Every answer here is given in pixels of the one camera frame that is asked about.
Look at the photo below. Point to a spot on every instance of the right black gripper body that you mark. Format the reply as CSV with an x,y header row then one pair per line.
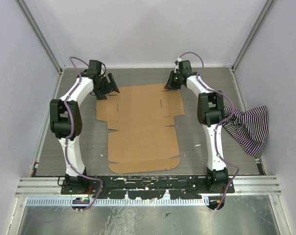
x,y
175,76

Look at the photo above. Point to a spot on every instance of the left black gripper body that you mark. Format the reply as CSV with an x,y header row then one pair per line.
x,y
98,87

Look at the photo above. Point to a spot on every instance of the brown cardboard box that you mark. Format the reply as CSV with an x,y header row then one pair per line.
x,y
143,136

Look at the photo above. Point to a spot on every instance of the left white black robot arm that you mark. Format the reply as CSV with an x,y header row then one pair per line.
x,y
66,123

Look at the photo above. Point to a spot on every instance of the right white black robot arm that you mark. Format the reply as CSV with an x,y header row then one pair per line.
x,y
210,114

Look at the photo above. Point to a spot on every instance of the striped purple cloth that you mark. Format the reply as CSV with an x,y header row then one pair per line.
x,y
249,128

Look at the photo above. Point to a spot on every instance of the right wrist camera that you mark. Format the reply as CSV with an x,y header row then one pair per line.
x,y
183,66

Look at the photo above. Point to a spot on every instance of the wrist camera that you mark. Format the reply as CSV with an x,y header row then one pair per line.
x,y
95,65
183,66

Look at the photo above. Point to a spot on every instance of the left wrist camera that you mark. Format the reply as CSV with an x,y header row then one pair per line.
x,y
95,65

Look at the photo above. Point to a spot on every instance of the left aluminium corner post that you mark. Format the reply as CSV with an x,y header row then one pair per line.
x,y
38,33

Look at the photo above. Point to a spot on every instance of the aluminium corner post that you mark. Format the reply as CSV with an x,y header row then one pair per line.
x,y
38,33
256,27

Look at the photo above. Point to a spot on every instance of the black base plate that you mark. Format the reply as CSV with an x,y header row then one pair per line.
x,y
140,186

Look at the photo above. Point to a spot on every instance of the right aluminium corner post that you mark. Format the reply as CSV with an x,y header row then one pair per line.
x,y
256,27

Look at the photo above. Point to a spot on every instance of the white slotted cable duct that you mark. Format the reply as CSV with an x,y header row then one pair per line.
x,y
84,201

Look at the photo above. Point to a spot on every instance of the aluminium front rail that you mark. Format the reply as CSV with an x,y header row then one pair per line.
x,y
242,185

